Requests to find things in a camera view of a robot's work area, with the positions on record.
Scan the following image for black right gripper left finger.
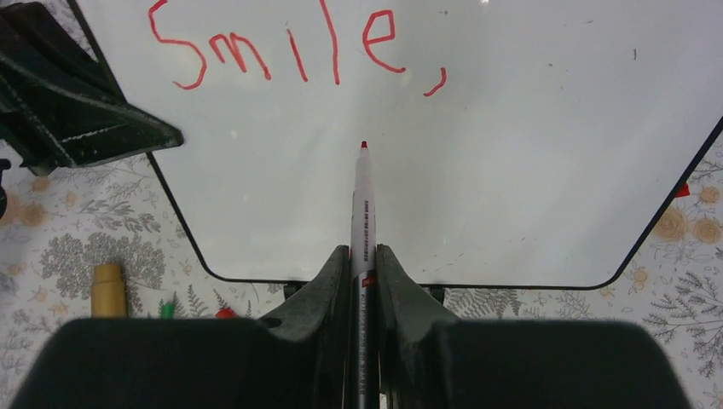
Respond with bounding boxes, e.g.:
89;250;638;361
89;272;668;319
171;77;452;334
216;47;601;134
259;245;350;408

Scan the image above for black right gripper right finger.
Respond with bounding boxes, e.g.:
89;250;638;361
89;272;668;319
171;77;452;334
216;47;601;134
376;245;458;408

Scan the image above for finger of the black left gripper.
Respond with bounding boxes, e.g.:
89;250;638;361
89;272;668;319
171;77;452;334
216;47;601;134
1;2;184;176

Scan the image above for white whiteboard black frame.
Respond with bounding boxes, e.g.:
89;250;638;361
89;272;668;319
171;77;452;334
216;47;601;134
73;1;722;288

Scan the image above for red object behind whiteboard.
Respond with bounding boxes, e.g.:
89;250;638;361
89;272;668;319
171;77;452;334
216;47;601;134
675;182;690;198

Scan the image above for green cap marker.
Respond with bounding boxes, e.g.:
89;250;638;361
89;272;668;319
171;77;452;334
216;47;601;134
159;302;175;320

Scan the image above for wooden microphone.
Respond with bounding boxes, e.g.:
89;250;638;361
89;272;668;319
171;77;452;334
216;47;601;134
90;263;128;318

